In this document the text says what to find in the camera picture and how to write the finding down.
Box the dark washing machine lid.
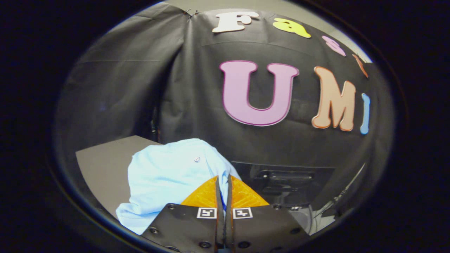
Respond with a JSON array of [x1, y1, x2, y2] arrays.
[[230, 161, 336, 211]]

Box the black and beige cabinet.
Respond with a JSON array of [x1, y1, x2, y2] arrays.
[[76, 135, 164, 218]]

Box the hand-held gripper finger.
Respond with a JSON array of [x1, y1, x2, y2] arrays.
[[141, 176, 225, 253], [225, 175, 311, 253]]

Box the black backdrop cloth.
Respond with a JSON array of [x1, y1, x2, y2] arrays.
[[54, 4, 396, 225]]

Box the light blue shirt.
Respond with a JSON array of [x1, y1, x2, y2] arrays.
[[115, 138, 242, 235]]

